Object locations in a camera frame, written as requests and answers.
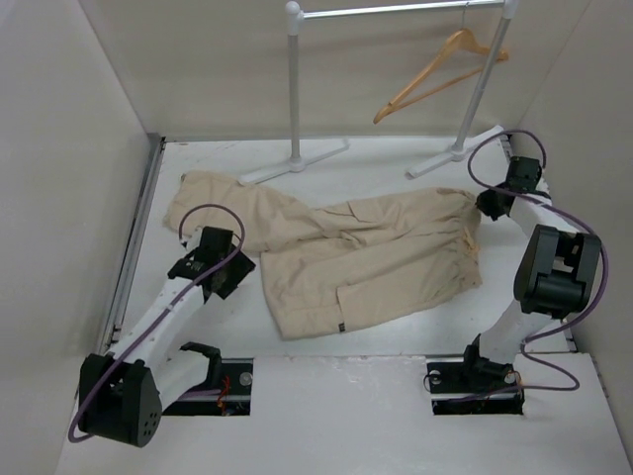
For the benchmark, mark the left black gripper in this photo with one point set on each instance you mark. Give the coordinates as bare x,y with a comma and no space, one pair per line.
241,268

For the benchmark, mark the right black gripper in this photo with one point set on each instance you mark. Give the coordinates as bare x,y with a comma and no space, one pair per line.
484,201

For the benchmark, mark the beige trousers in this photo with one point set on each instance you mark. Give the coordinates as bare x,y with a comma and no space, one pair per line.
348,266

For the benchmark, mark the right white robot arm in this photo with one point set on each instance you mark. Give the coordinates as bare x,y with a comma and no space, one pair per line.
554,278

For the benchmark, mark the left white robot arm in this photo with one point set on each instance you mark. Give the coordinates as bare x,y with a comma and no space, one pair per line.
124,392

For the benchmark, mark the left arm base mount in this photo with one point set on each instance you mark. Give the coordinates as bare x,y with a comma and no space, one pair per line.
226,394

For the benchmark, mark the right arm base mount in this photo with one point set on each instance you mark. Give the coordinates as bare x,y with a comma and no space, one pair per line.
459,390

